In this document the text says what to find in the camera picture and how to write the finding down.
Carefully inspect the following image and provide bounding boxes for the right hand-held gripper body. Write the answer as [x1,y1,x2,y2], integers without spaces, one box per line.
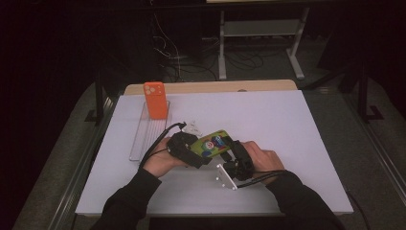
[215,140,257,192]

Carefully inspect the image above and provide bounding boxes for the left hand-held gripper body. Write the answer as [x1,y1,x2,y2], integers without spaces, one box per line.
[166,120,204,162]

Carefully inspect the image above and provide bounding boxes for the green clown phone case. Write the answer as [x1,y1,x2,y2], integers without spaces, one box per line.
[190,129,232,159]

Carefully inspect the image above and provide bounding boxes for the clear ribbed acrylic rack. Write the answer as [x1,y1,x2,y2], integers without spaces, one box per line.
[128,100,173,163]

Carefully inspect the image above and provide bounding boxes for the orange phone case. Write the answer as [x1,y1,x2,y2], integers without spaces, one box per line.
[143,81,169,121]

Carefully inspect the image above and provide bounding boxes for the person's left hand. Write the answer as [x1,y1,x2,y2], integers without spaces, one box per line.
[142,137,189,178]

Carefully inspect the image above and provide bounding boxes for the person's right hand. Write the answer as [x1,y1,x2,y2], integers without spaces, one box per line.
[240,141,285,186]

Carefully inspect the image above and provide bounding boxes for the black metal stand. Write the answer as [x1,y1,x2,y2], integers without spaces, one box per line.
[84,68,108,124]
[357,60,385,124]

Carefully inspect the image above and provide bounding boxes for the white metal stand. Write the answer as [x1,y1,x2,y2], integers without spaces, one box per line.
[217,7,311,81]

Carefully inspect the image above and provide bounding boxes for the left hand-held gripper cable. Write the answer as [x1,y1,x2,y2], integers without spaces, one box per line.
[138,121,188,170]

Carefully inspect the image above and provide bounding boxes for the hand-held gripper cable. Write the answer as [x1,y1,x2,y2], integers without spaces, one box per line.
[138,121,188,170]
[237,171,290,189]

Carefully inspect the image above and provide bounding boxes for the right hand-held gripper cable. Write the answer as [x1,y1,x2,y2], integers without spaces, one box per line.
[237,171,290,189]

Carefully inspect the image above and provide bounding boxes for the tangle of floor cables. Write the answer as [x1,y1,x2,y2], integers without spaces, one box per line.
[152,12,288,82]

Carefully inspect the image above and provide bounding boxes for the metal frame rail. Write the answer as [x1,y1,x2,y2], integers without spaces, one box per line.
[47,95,121,230]
[343,92,406,199]

